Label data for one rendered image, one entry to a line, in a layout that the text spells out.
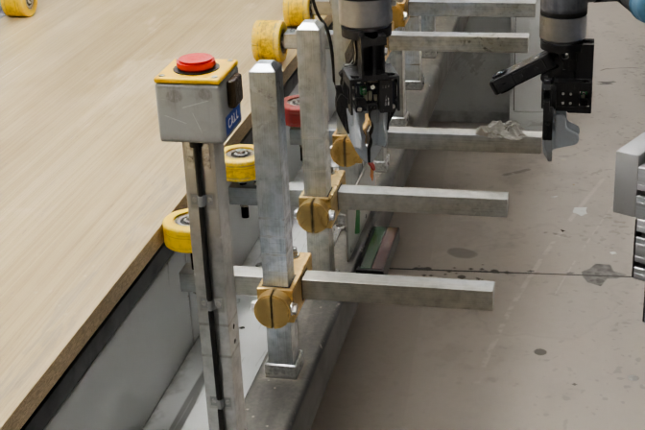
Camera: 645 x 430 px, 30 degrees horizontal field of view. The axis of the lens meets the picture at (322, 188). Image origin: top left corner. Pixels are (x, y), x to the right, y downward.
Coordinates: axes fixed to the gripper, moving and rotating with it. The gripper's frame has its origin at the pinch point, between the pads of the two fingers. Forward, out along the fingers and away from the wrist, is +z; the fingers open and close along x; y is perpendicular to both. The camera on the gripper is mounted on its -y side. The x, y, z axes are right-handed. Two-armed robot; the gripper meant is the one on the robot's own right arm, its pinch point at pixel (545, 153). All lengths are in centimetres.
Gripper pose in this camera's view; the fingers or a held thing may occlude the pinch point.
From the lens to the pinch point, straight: 207.5
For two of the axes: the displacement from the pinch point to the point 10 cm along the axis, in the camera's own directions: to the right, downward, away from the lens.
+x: 2.1, -3.9, 9.0
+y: 9.8, 0.4, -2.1
